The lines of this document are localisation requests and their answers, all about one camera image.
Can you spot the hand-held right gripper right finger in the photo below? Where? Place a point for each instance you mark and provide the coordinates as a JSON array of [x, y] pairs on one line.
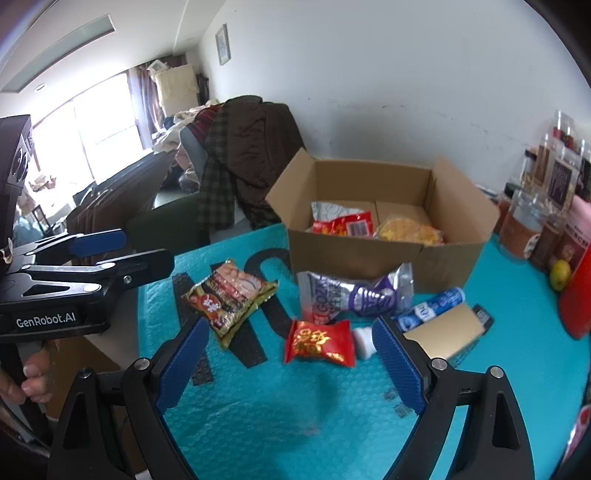
[[399, 364]]

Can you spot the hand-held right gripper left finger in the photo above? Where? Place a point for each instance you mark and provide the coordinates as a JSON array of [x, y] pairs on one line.
[[180, 369]]

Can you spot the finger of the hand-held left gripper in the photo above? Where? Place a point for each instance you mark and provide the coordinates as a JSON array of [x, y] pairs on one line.
[[99, 242], [138, 267]]

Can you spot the peanut snack packet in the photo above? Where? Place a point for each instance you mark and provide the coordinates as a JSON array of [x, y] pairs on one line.
[[445, 334]]

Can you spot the blue candy tube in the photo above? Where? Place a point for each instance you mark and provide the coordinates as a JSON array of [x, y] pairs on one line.
[[427, 309]]

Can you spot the small red snack packet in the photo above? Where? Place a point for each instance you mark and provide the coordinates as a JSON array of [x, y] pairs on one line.
[[318, 344]]

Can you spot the brown yellow nut packet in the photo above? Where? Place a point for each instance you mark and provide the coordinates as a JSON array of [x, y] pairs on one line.
[[228, 300]]

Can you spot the silver purple snack packet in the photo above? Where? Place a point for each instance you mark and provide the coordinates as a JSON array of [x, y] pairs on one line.
[[351, 293]]

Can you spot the brown cardboard box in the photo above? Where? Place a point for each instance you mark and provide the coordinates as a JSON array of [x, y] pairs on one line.
[[360, 258]]

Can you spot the clear waffle packet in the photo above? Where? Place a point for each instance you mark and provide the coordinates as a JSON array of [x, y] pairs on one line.
[[406, 230]]

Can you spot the large red snack packet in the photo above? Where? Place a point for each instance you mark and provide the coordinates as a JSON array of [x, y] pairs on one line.
[[344, 226]]

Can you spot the white illustrated snack packet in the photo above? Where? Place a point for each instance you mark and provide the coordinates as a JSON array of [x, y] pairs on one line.
[[325, 210]]

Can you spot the person's left hand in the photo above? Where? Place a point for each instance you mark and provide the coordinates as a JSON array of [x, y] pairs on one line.
[[37, 381]]

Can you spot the small white container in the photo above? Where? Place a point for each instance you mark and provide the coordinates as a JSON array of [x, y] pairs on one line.
[[364, 341]]

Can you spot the dark green sofa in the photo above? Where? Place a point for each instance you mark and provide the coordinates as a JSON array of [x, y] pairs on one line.
[[161, 221]]

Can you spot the stack of flat cardboard sheets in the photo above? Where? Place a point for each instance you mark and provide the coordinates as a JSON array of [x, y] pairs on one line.
[[120, 184]]

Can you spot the green plaid scarf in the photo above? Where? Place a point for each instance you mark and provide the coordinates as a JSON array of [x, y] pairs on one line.
[[217, 184]]

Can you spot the bright window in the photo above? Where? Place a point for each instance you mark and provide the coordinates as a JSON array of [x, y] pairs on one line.
[[78, 124]]

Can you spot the teal bubble mailer mat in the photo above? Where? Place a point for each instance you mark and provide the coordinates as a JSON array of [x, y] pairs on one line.
[[286, 438]]

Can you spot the brown curtain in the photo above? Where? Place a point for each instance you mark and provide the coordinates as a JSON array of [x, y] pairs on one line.
[[143, 106]]

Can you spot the pile of clothes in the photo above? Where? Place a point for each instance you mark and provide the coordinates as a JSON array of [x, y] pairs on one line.
[[180, 122]]

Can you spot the brown quilted jacket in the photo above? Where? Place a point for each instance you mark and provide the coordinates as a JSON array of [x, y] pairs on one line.
[[258, 152]]

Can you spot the cream foam board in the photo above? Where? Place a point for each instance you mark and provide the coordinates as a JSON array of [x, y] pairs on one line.
[[175, 87]]

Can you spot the wide jar brown contents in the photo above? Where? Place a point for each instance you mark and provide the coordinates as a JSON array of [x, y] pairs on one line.
[[521, 228]]

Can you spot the green lime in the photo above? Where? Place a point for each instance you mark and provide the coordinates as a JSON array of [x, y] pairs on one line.
[[560, 273]]

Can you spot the red canister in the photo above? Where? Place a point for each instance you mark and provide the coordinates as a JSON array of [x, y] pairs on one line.
[[577, 307]]

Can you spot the pink canister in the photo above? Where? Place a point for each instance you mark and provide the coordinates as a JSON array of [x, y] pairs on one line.
[[579, 230]]

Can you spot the small clear nut jar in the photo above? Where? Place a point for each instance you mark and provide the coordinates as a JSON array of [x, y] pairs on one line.
[[531, 166]]

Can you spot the clear jar black label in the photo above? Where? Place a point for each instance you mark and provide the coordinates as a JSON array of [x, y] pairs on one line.
[[565, 177]]

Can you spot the clear jar brown label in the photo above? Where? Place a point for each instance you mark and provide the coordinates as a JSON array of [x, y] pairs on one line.
[[547, 159]]

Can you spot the clear jar dark label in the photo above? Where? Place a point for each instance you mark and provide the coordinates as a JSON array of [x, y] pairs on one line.
[[585, 166]]

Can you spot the clear jar red label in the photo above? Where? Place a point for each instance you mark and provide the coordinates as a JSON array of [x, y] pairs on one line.
[[563, 129]]

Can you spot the small framed wall picture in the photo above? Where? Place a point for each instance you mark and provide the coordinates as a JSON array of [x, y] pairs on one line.
[[222, 45]]

